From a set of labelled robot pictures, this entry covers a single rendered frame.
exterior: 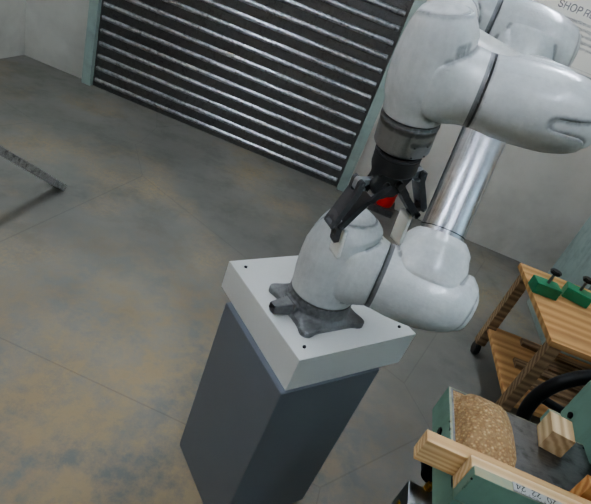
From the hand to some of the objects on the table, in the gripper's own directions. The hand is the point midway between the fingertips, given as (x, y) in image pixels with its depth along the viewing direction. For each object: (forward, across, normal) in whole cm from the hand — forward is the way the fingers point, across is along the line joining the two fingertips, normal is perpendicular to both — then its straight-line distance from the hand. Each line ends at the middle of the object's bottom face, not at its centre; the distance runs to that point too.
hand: (367, 242), depth 92 cm
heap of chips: (+6, 0, -36) cm, 37 cm away
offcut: (+9, +12, -40) cm, 43 cm away
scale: (+1, +12, -62) cm, 63 cm away
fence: (+6, +10, -62) cm, 64 cm away
